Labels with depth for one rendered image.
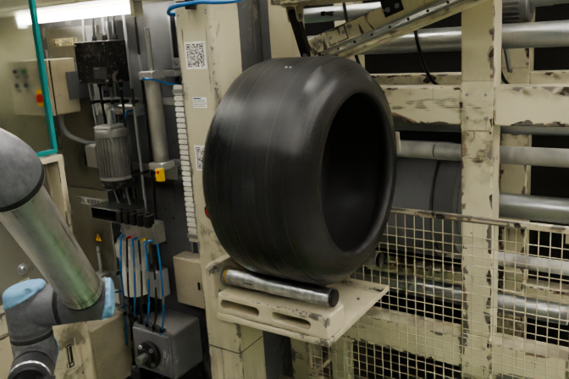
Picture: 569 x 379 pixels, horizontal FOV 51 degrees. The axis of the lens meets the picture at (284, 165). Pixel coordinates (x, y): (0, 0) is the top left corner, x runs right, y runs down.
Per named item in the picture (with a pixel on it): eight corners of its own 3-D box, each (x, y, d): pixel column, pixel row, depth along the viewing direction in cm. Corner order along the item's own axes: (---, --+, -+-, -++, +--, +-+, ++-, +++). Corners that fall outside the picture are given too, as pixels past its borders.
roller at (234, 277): (221, 285, 166) (220, 270, 165) (231, 279, 169) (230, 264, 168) (331, 310, 146) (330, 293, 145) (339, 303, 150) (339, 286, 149)
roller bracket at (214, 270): (207, 298, 164) (204, 264, 162) (285, 250, 197) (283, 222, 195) (216, 299, 163) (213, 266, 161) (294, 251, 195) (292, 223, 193)
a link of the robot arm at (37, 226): (17, 90, 85) (119, 281, 141) (-75, 99, 84) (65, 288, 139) (8, 156, 78) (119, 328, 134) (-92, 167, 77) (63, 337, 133)
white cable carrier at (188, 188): (188, 240, 182) (172, 85, 171) (199, 235, 186) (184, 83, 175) (199, 243, 179) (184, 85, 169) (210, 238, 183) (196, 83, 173)
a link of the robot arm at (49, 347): (13, 331, 137) (20, 370, 139) (3, 354, 125) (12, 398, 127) (56, 322, 139) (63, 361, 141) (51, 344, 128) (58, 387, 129)
